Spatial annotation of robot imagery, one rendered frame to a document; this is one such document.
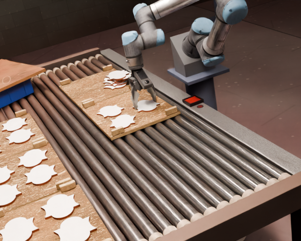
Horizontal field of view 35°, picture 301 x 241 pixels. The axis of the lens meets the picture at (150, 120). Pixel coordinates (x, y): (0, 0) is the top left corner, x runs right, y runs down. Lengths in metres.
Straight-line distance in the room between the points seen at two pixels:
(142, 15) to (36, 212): 1.04
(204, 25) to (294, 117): 1.68
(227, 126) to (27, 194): 0.86
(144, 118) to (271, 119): 2.00
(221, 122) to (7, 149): 0.96
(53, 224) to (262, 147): 0.82
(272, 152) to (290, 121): 2.16
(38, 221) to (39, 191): 0.19
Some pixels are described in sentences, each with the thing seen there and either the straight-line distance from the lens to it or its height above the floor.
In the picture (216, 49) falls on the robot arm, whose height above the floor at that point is 1.07.
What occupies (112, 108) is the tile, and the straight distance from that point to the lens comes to 2.33.
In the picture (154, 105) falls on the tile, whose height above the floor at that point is 0.94.
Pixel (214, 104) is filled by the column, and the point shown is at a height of 0.65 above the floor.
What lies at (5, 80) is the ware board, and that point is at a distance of 2.83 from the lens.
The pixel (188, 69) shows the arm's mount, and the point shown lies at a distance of 2.73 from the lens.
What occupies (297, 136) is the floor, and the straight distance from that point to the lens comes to 3.77.
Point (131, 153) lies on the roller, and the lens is 1.96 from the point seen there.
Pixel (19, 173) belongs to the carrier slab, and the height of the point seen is 0.94.
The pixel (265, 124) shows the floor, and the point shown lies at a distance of 3.97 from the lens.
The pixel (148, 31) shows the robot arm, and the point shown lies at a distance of 2.23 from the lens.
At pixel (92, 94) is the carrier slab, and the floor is 0.94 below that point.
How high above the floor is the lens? 1.88
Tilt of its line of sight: 26 degrees down
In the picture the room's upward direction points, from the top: 11 degrees counter-clockwise
